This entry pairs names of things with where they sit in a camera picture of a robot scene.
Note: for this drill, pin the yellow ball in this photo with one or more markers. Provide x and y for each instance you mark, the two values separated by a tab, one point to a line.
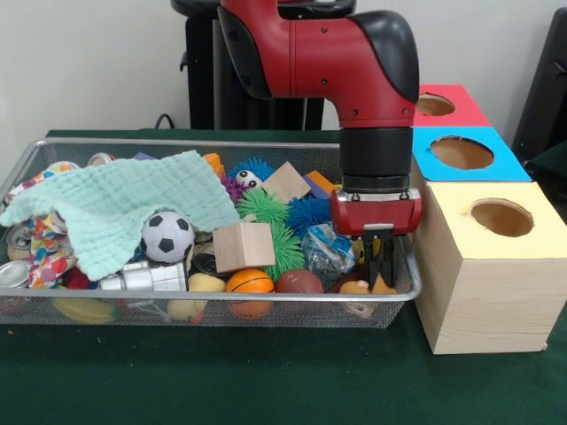
359	252

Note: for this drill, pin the plain wooden block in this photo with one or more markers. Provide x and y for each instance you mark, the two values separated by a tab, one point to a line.
243	248
285	183

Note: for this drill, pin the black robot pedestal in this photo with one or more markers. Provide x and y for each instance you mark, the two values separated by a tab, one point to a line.
199	66

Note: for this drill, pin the dark green tablecloth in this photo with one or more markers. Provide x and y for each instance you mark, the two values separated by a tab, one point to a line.
266	376
553	164

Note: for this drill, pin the blue spiky rubber ball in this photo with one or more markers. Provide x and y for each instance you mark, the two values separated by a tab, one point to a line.
308	217

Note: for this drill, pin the clear plastic packet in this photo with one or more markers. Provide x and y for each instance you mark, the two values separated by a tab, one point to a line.
328	257

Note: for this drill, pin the wooden box with three holes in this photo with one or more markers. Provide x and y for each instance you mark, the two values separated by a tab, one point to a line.
487	301

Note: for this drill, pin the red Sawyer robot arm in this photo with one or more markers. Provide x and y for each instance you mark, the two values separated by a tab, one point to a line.
332	66

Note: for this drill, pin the small orange basketball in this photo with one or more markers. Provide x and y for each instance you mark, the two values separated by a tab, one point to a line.
250	281

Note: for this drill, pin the brown plush monkey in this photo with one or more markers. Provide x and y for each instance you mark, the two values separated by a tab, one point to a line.
354	285

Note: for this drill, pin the green spiky rubber ball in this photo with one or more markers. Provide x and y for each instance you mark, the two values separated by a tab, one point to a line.
288	252

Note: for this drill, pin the small brown football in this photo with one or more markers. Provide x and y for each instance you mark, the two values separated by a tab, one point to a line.
299	281

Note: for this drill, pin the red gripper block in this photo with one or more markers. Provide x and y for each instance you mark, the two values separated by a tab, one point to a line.
376	214

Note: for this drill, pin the mint green waffle cloth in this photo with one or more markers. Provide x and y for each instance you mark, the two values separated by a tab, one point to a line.
111	199

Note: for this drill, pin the small soccer ball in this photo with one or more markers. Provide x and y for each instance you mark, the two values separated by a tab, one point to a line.
168	237

